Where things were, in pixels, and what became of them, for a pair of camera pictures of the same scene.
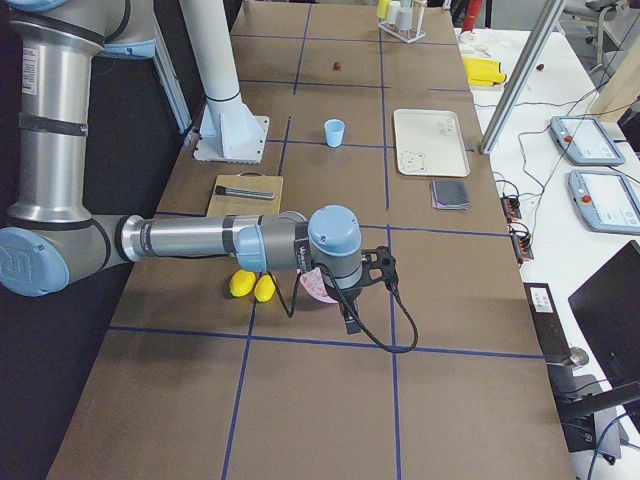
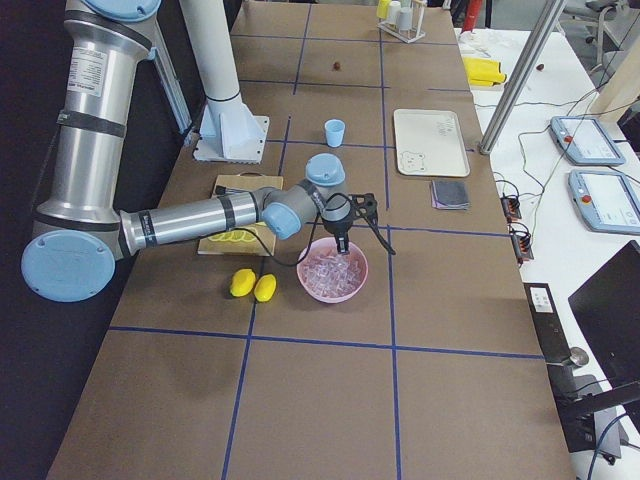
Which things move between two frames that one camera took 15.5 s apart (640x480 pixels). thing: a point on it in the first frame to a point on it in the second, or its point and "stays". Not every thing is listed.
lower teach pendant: x=608 y=202 stays
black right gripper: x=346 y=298 to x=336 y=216
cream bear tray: x=430 y=142 stays
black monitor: x=608 y=310 stays
